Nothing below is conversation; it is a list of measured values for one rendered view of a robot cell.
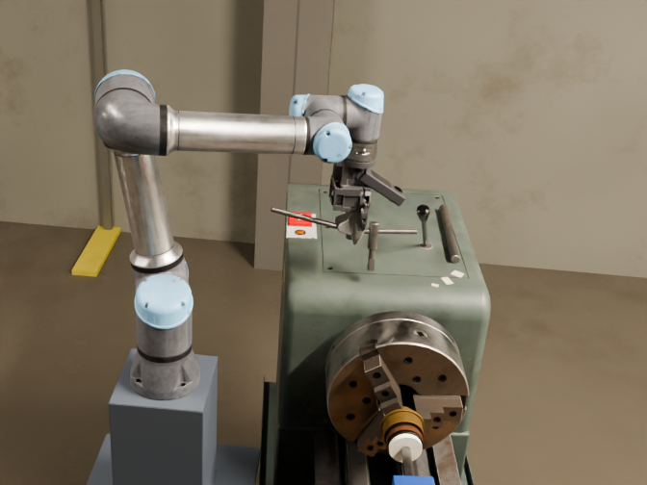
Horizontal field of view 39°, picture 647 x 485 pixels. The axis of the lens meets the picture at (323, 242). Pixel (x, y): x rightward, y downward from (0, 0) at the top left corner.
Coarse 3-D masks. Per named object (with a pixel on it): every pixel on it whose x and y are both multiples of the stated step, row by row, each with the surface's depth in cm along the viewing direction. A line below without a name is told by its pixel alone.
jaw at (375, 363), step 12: (360, 348) 195; (372, 348) 193; (372, 360) 192; (372, 372) 190; (384, 372) 190; (372, 384) 192; (384, 384) 191; (396, 384) 195; (384, 396) 191; (396, 396) 191; (384, 408) 190; (396, 408) 190
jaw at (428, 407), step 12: (420, 396) 198; (432, 396) 198; (444, 396) 198; (456, 396) 198; (420, 408) 194; (432, 408) 195; (444, 408) 195; (456, 408) 195; (432, 420) 194; (444, 420) 197; (456, 420) 197
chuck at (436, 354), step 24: (360, 336) 198; (384, 336) 194; (408, 336) 194; (432, 336) 197; (336, 360) 199; (360, 360) 193; (384, 360) 194; (408, 360) 195; (432, 360) 194; (456, 360) 197; (336, 384) 196; (360, 384) 197; (408, 384) 197; (432, 384) 197; (456, 384) 197; (336, 408) 200; (360, 408) 200; (360, 432) 203; (432, 432) 204
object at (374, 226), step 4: (372, 224) 202; (376, 224) 202; (372, 228) 203; (376, 228) 203; (372, 232) 203; (376, 232) 203; (372, 236) 203; (376, 236) 204; (368, 240) 204; (372, 240) 204; (376, 240) 204; (368, 244) 205; (372, 244) 204; (376, 244) 204; (372, 248) 204; (372, 252) 205; (372, 256) 205; (368, 260) 206; (372, 260) 206; (368, 264) 206; (372, 264) 206; (368, 268) 206; (372, 268) 206
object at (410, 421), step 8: (408, 408) 193; (392, 416) 189; (400, 416) 189; (408, 416) 189; (416, 416) 190; (384, 424) 190; (392, 424) 187; (400, 424) 187; (408, 424) 187; (416, 424) 188; (384, 432) 188; (392, 432) 186; (400, 432) 185; (408, 432) 185; (416, 432) 186; (384, 440) 189
